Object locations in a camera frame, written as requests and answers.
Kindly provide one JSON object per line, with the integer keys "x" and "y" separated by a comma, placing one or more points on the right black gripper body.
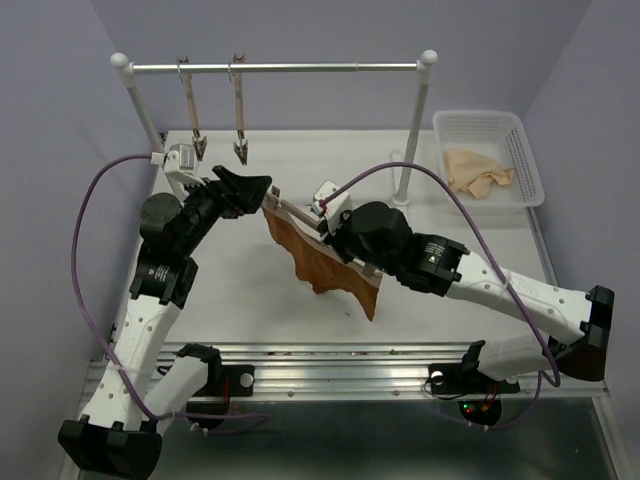
{"x": 345, "y": 238}

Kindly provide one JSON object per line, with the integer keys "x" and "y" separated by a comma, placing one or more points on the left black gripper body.
{"x": 208, "y": 204}

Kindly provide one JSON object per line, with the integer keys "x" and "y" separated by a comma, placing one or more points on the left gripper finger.
{"x": 253, "y": 194}
{"x": 242, "y": 183}

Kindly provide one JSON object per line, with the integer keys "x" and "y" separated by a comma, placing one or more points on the brown underwear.
{"x": 316, "y": 264}

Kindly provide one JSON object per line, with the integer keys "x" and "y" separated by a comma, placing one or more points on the beige clip hanger with underwear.
{"x": 309, "y": 226}

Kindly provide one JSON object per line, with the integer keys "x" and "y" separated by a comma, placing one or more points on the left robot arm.
{"x": 120, "y": 430}

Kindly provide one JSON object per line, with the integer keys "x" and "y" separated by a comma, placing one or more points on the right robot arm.
{"x": 569, "y": 329}

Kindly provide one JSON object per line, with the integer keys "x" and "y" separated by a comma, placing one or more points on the far left beige hanger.
{"x": 199, "y": 141}

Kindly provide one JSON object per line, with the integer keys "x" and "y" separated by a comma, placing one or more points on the beige cloth in basket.
{"x": 474, "y": 174}

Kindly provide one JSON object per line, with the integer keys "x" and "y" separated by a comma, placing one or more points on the white plastic basket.
{"x": 501, "y": 136}

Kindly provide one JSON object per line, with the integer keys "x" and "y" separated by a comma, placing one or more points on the white metal clothes rack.
{"x": 299, "y": 161}

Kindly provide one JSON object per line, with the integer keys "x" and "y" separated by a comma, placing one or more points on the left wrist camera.
{"x": 181, "y": 164}

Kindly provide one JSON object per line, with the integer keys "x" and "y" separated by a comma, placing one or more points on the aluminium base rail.
{"x": 291, "y": 372}

